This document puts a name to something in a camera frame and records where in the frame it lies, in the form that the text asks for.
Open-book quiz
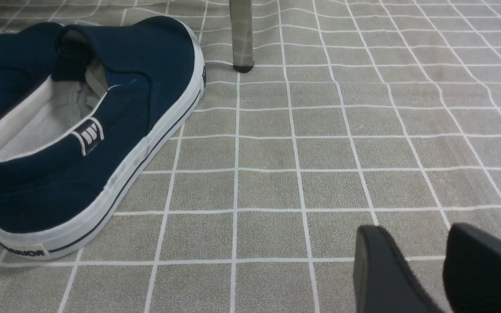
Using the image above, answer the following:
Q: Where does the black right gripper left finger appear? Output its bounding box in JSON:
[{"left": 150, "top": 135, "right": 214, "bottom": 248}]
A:
[{"left": 353, "top": 225, "right": 443, "bottom": 313}]

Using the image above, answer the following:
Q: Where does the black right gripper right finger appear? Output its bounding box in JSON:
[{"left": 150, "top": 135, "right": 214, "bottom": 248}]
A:
[{"left": 443, "top": 223, "right": 501, "bottom": 313}]

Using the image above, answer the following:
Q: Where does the stainless steel shoe rack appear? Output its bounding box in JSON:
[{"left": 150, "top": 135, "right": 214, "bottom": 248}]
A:
[{"left": 229, "top": 0, "right": 254, "bottom": 73}]

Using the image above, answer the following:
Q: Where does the navy slip-on shoe left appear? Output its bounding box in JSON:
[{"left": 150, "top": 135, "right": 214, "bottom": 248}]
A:
[{"left": 0, "top": 22, "right": 80, "bottom": 238}]

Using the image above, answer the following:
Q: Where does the grey checkered cloth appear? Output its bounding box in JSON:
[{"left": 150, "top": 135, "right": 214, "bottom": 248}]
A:
[{"left": 0, "top": 0, "right": 501, "bottom": 313}]

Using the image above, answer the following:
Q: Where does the navy slip-on shoe right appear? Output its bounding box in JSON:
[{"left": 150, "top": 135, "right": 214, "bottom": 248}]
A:
[{"left": 0, "top": 16, "right": 207, "bottom": 261}]

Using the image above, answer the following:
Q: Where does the navy slip-on shoe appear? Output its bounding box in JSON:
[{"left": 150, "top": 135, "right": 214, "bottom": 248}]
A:
[
  {"left": 0, "top": 22, "right": 80, "bottom": 238},
  {"left": 0, "top": 16, "right": 207, "bottom": 261}
]

